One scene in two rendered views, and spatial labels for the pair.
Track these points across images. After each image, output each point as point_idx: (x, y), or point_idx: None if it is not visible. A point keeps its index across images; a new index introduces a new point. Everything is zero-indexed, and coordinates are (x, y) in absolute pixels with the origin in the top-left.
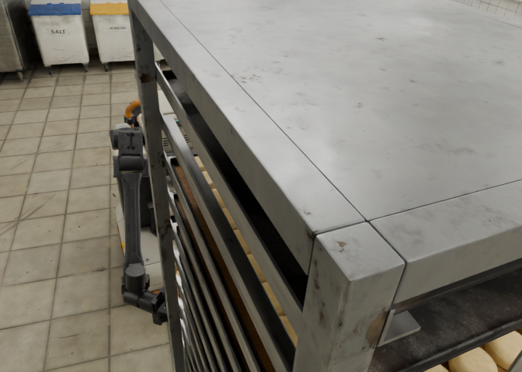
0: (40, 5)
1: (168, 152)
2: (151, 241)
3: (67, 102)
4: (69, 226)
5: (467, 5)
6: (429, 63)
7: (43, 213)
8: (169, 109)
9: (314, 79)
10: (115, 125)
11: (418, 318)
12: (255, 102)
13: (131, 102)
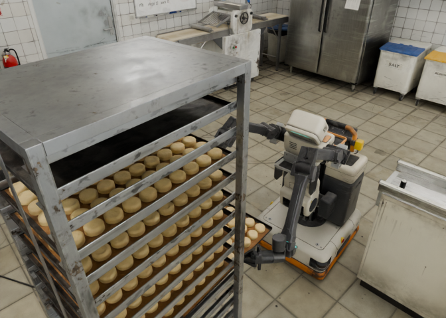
0: (394, 43)
1: (295, 154)
2: (284, 212)
3: (362, 114)
4: (277, 180)
5: (192, 83)
6: (65, 81)
7: (274, 166)
8: (297, 124)
9: (38, 71)
10: (277, 122)
11: (1, 144)
12: (18, 68)
13: (406, 133)
